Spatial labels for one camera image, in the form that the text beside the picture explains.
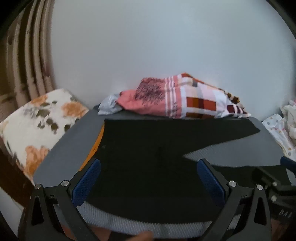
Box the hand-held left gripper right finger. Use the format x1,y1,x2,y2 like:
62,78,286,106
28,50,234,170
196,159,274,241

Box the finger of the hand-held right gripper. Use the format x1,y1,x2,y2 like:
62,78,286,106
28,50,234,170
280,156,296,184
253,167,278,193

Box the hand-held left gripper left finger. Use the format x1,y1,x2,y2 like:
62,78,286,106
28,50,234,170
18,158,102,241

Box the black pants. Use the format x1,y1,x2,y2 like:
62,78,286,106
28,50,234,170
87,118,292,225

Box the grey textured mat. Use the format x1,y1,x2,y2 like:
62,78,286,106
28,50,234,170
18,108,289,240

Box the white dotted sheet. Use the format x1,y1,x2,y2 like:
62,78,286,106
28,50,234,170
262,113,296,158

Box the orange sheet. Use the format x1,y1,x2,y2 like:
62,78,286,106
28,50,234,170
79,123,105,172

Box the cream crumpled printed cloth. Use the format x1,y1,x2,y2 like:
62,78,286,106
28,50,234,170
280,99,296,139

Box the floral white orange pillow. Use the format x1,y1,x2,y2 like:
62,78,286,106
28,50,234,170
0,88,90,183

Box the white grey cloth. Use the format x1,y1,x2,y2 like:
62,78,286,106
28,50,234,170
97,94,123,115

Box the pink checked blanket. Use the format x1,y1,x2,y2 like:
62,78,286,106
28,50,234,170
117,72,252,119

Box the beige patterned curtain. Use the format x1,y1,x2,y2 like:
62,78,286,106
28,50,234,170
0,0,57,117

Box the dark wooden bed frame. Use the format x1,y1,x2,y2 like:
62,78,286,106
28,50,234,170
0,137,36,210

